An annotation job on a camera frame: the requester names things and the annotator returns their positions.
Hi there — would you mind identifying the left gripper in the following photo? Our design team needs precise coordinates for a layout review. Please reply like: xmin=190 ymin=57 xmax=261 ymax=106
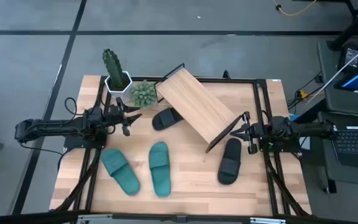
xmin=106 ymin=96 xmax=143 ymax=137

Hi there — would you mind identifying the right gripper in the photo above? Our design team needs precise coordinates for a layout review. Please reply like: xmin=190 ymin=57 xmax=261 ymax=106
xmin=229 ymin=111 xmax=270 ymax=155

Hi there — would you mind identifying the black slide sandal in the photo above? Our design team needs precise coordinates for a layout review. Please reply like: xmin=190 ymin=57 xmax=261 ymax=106
xmin=152 ymin=107 xmax=185 ymax=131
xmin=217 ymin=138 xmax=243 ymax=185

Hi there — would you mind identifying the green slide sandal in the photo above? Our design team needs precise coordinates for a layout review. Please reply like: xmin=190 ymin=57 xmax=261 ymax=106
xmin=149 ymin=141 xmax=172 ymax=198
xmin=100 ymin=148 xmax=141 ymax=197

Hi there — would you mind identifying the round green succulent plant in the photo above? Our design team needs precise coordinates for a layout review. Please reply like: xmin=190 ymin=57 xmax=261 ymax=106
xmin=129 ymin=79 xmax=158 ymax=110

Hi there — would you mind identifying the white hexagonal plant pot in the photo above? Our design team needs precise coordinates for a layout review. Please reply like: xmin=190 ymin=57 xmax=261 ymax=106
xmin=104 ymin=70 xmax=133 ymax=100

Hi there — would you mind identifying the tall green cactus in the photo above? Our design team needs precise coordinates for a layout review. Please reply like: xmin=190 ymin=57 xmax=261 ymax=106
xmin=102 ymin=48 xmax=127 ymax=91

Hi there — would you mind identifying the white paper sheet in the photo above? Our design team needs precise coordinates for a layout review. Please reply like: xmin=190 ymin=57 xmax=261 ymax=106
xmin=300 ymin=136 xmax=312 ymax=151

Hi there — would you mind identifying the laptop computer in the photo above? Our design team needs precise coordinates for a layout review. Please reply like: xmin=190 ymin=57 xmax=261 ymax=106
xmin=317 ymin=40 xmax=358 ymax=189

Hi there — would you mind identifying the black laptop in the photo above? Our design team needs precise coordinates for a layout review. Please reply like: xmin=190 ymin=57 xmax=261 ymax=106
xmin=333 ymin=126 xmax=358 ymax=171

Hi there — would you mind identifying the black power adapter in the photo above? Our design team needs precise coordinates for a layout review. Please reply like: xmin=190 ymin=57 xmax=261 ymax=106
xmin=337 ymin=42 xmax=358 ymax=72

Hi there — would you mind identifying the black aluminium crossbar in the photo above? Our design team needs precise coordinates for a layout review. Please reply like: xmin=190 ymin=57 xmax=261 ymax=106
xmin=0 ymin=210 xmax=358 ymax=224

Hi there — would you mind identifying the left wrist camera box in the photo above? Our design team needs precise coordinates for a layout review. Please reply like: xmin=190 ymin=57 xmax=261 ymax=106
xmin=84 ymin=105 xmax=104 ymax=124

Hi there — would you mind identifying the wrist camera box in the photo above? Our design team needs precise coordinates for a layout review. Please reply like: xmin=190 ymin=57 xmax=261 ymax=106
xmin=270 ymin=116 xmax=293 ymax=135
xmin=84 ymin=105 xmax=104 ymax=124

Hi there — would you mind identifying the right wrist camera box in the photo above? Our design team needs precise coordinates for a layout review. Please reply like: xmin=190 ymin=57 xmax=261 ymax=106
xmin=270 ymin=116 xmax=293 ymax=135

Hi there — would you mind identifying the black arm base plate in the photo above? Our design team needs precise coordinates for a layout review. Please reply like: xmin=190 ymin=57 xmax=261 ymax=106
xmin=63 ymin=135 xmax=108 ymax=151
xmin=259 ymin=136 xmax=303 ymax=154

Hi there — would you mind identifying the wooden shelf with black frame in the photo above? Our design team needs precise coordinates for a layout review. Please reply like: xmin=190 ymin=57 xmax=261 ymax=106
xmin=154 ymin=63 xmax=250 ymax=154

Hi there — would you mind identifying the black camera cable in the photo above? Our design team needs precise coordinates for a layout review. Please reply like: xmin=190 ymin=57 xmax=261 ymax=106
xmin=64 ymin=97 xmax=88 ymax=118

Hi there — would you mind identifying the silver metal bracket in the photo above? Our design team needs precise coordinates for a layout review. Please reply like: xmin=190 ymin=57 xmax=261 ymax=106
xmin=76 ymin=213 xmax=113 ymax=224
xmin=249 ymin=217 xmax=287 ymax=224

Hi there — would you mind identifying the white cable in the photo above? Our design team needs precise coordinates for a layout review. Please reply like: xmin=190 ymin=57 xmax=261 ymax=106
xmin=303 ymin=37 xmax=358 ymax=105

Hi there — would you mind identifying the yellow cable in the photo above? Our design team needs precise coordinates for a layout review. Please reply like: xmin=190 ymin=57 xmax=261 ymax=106
xmin=272 ymin=0 xmax=318 ymax=17

